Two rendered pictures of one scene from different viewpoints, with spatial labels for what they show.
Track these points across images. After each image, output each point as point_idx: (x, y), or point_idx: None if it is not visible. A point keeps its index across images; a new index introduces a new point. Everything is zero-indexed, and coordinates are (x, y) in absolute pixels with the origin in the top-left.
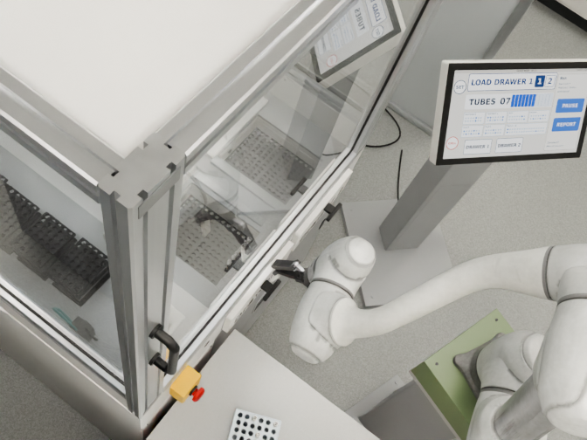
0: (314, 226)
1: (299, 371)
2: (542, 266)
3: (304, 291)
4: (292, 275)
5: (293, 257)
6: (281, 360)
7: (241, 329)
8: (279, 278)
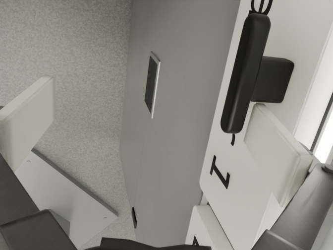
0: (148, 223)
1: (46, 39)
2: None
3: (97, 122)
4: (311, 246)
5: (147, 161)
6: (73, 39)
7: (146, 27)
8: (141, 121)
